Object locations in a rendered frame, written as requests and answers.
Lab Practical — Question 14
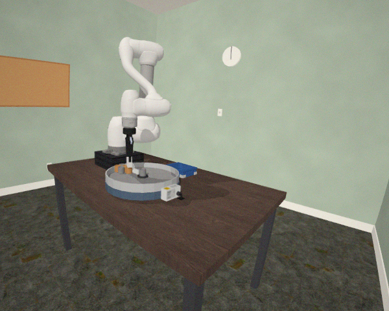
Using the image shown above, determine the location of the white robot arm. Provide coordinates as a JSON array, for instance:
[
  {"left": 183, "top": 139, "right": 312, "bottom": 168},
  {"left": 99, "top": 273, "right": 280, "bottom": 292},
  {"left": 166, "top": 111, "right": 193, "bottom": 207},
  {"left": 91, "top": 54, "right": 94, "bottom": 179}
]
[{"left": 102, "top": 37, "right": 171, "bottom": 156}]

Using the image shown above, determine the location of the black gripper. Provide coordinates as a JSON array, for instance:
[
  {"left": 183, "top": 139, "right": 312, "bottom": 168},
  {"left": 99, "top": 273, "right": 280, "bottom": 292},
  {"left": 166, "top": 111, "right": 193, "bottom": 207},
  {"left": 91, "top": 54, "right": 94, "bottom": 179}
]
[{"left": 123, "top": 128, "right": 136, "bottom": 168}]

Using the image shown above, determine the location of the blue shallow tray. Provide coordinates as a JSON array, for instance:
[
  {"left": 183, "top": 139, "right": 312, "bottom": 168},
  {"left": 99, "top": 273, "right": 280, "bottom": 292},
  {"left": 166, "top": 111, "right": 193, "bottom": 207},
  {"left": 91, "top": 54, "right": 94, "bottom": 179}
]
[{"left": 168, "top": 162, "right": 197, "bottom": 178}]

